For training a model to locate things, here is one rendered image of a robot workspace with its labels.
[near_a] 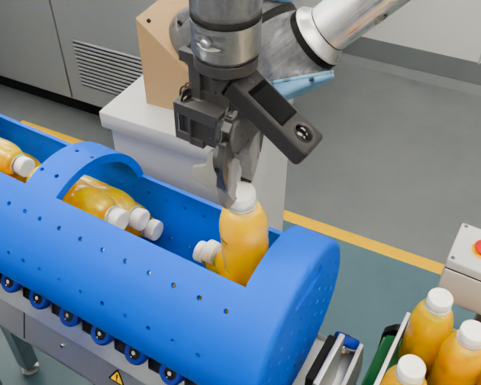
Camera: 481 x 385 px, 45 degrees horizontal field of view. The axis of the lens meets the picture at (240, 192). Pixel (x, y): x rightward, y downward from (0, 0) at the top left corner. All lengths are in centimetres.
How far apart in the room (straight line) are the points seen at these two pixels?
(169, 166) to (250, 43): 65
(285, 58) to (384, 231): 168
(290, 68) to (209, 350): 49
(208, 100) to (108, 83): 236
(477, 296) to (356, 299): 130
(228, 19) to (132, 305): 45
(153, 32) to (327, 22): 35
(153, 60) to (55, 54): 203
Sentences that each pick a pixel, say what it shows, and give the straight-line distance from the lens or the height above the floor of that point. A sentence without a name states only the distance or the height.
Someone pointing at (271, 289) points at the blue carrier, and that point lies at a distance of 77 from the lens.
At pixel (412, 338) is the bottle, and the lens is 103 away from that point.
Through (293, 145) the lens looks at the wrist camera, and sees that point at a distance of 63.
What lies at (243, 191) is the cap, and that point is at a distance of 75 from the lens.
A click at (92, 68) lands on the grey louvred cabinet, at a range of 303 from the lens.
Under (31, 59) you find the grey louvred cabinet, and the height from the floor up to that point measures 27.
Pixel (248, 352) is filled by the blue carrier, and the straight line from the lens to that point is 78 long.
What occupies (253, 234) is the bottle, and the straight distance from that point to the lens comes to 77.
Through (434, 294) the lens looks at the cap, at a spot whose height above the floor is 109.
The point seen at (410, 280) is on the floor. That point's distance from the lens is 244.
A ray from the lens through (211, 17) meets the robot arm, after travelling 58.
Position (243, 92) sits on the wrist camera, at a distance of 63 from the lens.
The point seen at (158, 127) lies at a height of 115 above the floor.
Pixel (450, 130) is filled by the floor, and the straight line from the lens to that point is 327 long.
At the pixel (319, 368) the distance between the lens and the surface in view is 92.
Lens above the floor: 183
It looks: 43 degrees down
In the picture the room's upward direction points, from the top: straight up
